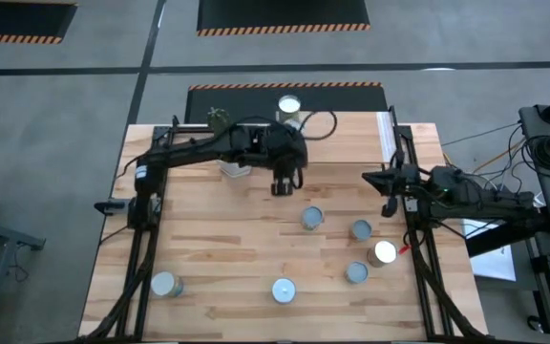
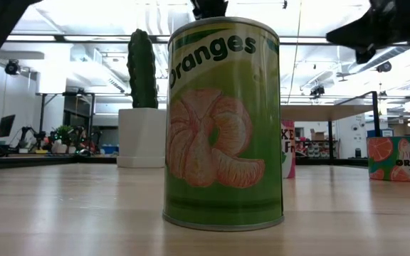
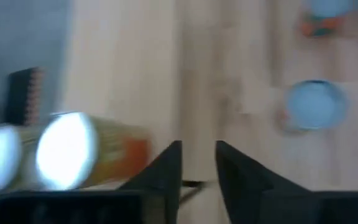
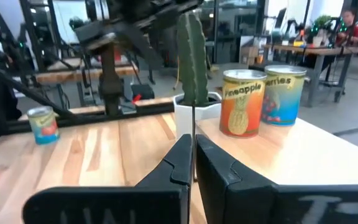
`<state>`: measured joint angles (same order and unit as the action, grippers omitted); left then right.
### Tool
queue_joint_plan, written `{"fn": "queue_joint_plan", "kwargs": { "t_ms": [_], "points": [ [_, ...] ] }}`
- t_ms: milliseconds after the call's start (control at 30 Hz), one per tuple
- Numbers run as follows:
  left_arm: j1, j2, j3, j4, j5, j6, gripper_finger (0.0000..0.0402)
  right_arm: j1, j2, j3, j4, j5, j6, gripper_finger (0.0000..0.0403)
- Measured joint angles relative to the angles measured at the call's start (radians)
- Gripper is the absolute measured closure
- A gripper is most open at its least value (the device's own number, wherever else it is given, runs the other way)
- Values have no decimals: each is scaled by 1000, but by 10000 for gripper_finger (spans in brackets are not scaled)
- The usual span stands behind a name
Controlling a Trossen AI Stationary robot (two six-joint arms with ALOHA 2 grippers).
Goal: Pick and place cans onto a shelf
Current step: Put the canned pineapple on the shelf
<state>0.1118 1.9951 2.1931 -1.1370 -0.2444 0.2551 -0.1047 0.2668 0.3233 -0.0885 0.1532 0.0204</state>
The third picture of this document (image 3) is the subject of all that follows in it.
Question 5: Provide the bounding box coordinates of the pink white Mixed Fruit can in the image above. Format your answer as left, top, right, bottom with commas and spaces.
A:
275, 79, 348, 135

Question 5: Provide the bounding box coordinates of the teal orange-slice print can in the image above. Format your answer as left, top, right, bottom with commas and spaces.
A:
300, 0, 358, 39

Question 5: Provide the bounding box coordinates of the black mat orange dashed edge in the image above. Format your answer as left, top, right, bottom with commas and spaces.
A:
5, 67, 45, 126

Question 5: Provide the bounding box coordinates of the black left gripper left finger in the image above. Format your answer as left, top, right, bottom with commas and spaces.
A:
118, 139, 183, 224

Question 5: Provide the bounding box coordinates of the orange Pineapple can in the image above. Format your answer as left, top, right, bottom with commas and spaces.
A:
35, 111, 152, 191

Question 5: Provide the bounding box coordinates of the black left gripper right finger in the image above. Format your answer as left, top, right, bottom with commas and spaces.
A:
214, 139, 318, 224

